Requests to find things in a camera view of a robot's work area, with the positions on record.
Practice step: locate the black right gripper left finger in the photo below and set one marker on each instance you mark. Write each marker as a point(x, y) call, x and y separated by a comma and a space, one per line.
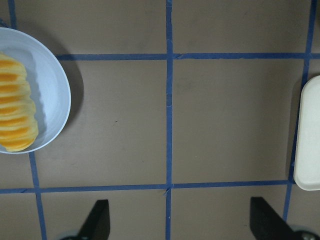
point(97, 225)

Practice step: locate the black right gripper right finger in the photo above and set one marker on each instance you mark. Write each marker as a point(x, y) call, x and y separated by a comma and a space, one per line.
point(266, 224)

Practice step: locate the sliced bread loaf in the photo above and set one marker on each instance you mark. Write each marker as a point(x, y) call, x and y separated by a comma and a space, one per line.
point(18, 125)

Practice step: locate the blue plate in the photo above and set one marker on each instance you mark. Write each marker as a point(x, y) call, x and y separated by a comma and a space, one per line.
point(50, 89)

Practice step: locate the white rectangular tray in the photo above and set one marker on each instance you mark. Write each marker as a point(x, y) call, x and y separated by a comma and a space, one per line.
point(307, 156)

